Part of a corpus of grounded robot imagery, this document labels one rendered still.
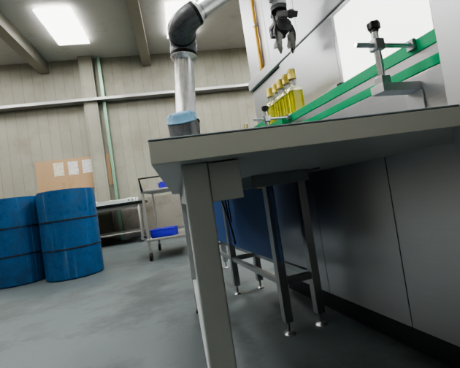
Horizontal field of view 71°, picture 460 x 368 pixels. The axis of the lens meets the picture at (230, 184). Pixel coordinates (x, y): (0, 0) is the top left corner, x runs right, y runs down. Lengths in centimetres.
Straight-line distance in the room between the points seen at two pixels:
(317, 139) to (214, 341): 33
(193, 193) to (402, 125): 34
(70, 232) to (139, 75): 522
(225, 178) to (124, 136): 758
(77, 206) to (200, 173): 357
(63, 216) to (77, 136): 446
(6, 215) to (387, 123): 419
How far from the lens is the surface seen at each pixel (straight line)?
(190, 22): 141
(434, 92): 89
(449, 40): 67
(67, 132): 836
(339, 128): 52
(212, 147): 45
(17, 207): 442
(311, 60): 161
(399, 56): 99
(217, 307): 51
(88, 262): 407
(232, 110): 823
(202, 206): 49
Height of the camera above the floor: 66
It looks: 2 degrees up
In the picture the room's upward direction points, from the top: 8 degrees counter-clockwise
